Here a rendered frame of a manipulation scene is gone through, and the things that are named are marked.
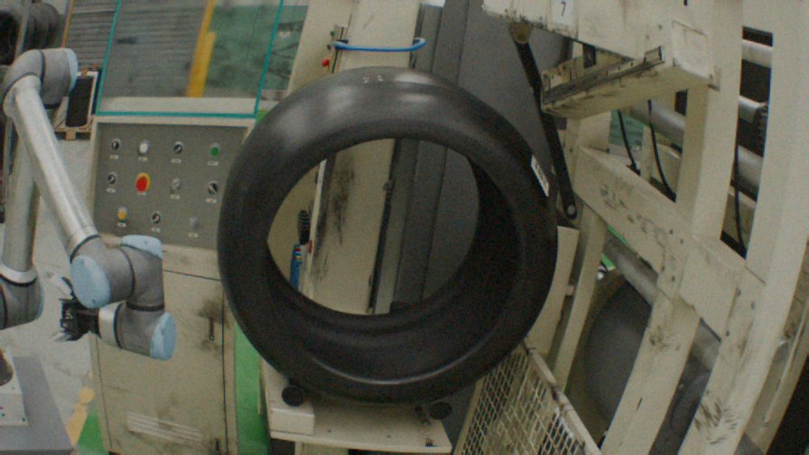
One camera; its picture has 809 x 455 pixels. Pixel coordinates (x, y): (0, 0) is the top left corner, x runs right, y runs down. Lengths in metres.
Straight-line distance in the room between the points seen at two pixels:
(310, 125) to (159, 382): 1.25
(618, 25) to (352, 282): 0.95
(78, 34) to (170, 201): 9.38
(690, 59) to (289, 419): 1.03
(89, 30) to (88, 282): 10.25
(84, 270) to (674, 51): 1.00
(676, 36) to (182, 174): 1.48
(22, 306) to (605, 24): 1.45
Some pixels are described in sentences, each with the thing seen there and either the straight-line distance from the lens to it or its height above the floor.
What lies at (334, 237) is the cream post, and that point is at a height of 1.10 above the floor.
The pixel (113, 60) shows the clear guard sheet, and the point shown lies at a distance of 2.21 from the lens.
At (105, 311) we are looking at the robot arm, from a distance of 1.44.
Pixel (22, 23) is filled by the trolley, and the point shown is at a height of 1.49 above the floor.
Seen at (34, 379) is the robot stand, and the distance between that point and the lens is 2.07.
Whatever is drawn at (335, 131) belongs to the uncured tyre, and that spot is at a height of 1.40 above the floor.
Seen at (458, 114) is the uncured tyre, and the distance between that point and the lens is 1.41.
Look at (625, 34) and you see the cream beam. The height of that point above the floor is 1.68.
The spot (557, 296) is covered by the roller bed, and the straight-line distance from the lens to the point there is 1.92.
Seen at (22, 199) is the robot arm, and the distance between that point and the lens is 1.74.
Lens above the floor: 1.65
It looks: 16 degrees down
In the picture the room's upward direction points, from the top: 9 degrees clockwise
